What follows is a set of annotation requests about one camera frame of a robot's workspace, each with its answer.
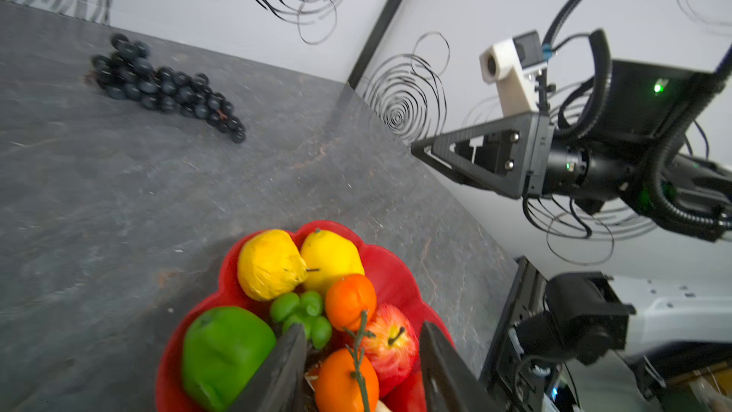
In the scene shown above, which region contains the green lime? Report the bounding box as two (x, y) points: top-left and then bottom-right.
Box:
(181, 306), (276, 411)

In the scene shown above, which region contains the dark grape bunch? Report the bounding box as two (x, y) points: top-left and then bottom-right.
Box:
(91, 34), (247, 144)

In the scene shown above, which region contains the small yellow pear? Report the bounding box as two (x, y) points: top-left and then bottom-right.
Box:
(238, 230), (308, 301)

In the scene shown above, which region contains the orange cherry tomato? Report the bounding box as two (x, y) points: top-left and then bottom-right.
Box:
(325, 274), (377, 333)
(315, 348), (379, 412)

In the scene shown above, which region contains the yellow lemon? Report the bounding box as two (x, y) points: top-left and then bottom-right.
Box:
(300, 230), (365, 297)

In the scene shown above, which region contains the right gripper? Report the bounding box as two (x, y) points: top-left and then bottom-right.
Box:
(411, 113), (635, 202)

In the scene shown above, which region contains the red apple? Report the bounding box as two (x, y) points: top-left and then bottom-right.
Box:
(361, 303), (419, 398)

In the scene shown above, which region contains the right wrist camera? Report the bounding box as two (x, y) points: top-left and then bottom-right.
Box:
(480, 31), (547, 117)

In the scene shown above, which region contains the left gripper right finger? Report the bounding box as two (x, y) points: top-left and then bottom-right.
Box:
(419, 322), (501, 412)

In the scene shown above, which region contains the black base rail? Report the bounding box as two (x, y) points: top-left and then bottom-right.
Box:
(478, 257), (562, 411)

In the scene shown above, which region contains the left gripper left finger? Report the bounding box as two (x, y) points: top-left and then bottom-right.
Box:
(228, 323), (308, 412)

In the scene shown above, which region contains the red flower-shaped fruit bowl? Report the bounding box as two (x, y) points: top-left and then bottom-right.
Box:
(154, 220), (452, 411)

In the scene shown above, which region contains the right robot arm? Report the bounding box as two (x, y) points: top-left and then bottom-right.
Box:
(411, 30), (731, 374)

